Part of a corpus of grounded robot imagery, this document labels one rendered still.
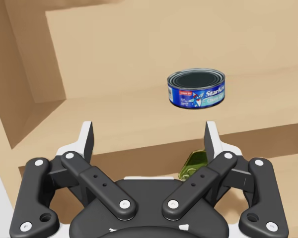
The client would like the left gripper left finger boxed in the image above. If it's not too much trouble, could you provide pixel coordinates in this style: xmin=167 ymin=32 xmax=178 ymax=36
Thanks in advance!
xmin=9 ymin=120 xmax=138 ymax=236

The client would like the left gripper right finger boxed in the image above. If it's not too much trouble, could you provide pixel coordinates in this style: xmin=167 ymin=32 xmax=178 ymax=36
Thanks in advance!
xmin=161 ymin=120 xmax=289 ymax=237

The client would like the blue flat can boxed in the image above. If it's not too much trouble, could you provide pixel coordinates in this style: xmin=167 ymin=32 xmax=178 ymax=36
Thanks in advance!
xmin=166 ymin=68 xmax=226 ymax=109

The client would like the green and blue rectangular can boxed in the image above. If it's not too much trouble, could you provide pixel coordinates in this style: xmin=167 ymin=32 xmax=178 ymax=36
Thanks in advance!
xmin=178 ymin=149 xmax=209 ymax=180

